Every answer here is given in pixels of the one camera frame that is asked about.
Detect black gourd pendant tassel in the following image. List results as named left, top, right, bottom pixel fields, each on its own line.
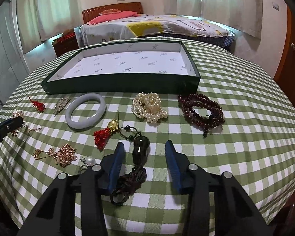
left=110, top=125, right=150, bottom=207

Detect green white checkered tablecloth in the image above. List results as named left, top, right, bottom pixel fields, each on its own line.
left=0, top=40, right=295, bottom=235

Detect pearl silver ring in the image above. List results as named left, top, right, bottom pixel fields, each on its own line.
left=77, top=156, right=97, bottom=175

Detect bed with patterned sheet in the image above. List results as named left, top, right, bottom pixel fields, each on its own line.
left=78, top=15, right=235, bottom=47

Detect red tassel gold charm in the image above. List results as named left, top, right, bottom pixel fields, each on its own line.
left=93, top=117, right=119, bottom=151

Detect green white shallow box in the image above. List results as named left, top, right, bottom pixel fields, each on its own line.
left=41, top=39, right=201, bottom=94

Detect wooden headboard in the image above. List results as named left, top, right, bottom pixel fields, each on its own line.
left=82, top=2, right=143, bottom=24

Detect rose gold leaf brooch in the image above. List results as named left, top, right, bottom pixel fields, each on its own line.
left=33, top=144, right=78, bottom=168

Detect dark red bead necklace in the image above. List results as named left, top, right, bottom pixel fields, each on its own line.
left=177, top=93, right=225, bottom=139

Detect white pearl necklace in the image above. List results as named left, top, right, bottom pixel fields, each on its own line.
left=131, top=92, right=169, bottom=124

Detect pale jade bangle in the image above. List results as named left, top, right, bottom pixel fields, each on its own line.
left=65, top=93, right=106, bottom=130

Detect right white curtain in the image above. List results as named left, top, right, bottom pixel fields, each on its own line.
left=164, top=0, right=263, bottom=39

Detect red items on nightstand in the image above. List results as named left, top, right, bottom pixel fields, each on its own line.
left=56, top=28, right=76, bottom=42

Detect silver rhinestone brooch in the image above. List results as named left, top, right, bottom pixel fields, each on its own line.
left=54, top=96, right=71, bottom=116

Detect pink pillow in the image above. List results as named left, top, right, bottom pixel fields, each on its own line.
left=86, top=11, right=140, bottom=25

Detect white curtain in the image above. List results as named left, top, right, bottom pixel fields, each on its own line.
left=16, top=0, right=82, bottom=54
left=164, top=0, right=263, bottom=39

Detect dark wooden nightstand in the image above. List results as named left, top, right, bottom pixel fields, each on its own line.
left=52, top=36, right=79, bottom=57

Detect small red knot charm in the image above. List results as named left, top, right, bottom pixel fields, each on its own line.
left=29, top=97, right=46, bottom=113

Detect pearl flower gold brooch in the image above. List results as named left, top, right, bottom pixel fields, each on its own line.
left=11, top=110, right=42, bottom=136

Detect left white curtain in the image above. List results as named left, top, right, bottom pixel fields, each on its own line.
left=16, top=0, right=82, bottom=54

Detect wall light switch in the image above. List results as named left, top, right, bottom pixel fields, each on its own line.
left=272, top=2, right=279, bottom=11

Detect glass wardrobe sliding door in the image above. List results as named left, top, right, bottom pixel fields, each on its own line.
left=0, top=0, right=29, bottom=110

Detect red patterned pillow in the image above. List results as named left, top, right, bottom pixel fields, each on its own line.
left=99, top=9, right=121, bottom=16

